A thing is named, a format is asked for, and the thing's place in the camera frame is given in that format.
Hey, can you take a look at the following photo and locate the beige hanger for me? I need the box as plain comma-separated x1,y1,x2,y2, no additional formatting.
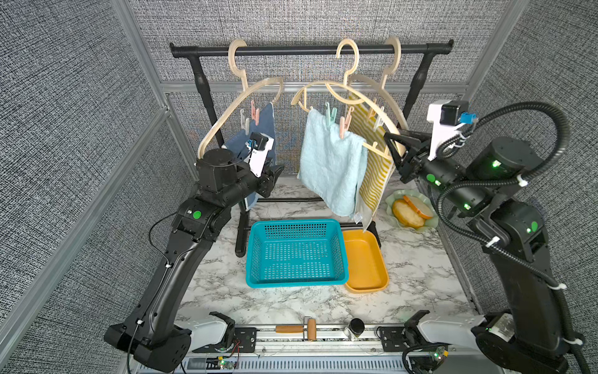
197,39,284,159
348,37,409,130
291,38,402,134

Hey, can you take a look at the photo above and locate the light blue terry towel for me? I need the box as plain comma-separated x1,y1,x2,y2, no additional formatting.
297,108,368,217

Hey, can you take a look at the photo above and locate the mint green clothespin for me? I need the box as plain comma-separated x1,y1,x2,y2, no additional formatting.
325,102,337,125

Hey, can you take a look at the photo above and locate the pink clothespin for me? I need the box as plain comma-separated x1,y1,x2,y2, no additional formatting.
339,106,354,140

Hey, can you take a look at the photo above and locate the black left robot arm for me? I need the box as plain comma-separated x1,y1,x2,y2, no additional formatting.
104,149,284,373

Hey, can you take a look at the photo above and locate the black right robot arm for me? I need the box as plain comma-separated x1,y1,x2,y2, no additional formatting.
384,133,590,373

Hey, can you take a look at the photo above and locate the pale green wavy plate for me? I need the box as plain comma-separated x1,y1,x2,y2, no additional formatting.
385,189,439,232

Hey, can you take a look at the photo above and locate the round bread bun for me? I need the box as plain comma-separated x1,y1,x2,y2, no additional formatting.
392,199,425,229

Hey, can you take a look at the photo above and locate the orange crust bread slice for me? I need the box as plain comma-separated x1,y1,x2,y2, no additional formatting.
403,195,434,220

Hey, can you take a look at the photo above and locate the yellow striped towel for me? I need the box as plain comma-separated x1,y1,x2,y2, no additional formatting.
350,104,395,229

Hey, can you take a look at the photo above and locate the dark blue hello towel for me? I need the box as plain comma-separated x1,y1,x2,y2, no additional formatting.
222,103,282,211

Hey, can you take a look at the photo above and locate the white clothespin on blue towel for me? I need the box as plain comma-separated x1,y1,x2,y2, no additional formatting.
240,109,251,136

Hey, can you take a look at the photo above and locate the teal plastic basket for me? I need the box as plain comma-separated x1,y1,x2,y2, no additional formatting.
246,219,349,288

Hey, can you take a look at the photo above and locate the salmon clothespin on blue towel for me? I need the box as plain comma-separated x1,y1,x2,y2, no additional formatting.
251,100,260,126

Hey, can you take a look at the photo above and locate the yellow plastic tray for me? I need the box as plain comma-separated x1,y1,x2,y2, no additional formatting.
343,230,389,294

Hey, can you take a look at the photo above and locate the black clothes rack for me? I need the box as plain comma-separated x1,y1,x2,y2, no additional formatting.
160,39,455,258

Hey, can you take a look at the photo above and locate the small black lidded jar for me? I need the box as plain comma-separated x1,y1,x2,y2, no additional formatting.
344,318,365,341

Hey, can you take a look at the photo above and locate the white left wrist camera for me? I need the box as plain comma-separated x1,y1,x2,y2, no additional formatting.
245,132,274,178

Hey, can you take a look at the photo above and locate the wooden handle roller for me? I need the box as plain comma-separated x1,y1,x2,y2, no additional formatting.
275,316,317,341

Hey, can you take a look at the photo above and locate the white right arm base mount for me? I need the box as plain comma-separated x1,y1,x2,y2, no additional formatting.
404,310,485,350

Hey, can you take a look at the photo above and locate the black corrugated cable conduit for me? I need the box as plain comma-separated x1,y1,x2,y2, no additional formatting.
434,101,590,374

